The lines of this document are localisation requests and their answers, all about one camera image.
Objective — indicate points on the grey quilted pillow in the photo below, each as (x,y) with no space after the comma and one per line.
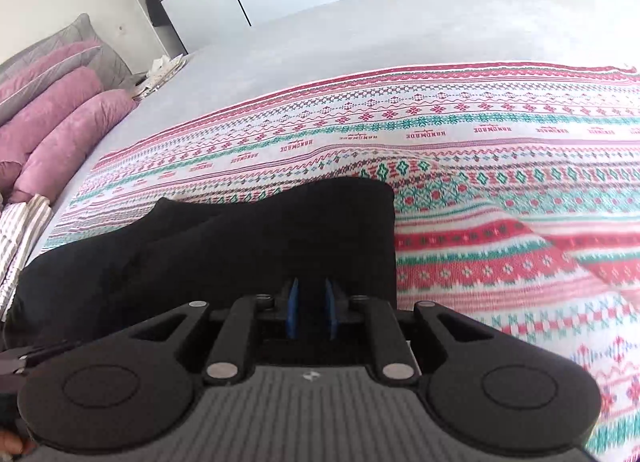
(100,59)

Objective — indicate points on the patterned red green blanket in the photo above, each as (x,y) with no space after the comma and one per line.
(475,181)

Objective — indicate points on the pink bolster pillow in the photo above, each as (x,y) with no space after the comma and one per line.
(75,141)
(45,111)

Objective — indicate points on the striped cloth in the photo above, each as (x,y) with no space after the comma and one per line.
(22,237)

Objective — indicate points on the bed with grey sheet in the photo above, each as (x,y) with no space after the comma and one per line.
(350,26)

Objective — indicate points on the person's left hand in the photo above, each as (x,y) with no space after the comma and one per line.
(9,443)

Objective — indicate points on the black pants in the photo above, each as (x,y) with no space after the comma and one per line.
(250,242)

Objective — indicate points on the pink pillow with white piping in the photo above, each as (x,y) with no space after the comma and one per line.
(45,66)

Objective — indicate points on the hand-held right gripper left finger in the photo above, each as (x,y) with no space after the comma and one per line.
(293,309)

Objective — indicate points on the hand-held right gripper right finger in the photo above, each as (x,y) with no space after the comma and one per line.
(331,309)

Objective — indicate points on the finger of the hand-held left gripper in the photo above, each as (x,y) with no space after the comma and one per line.
(35,356)

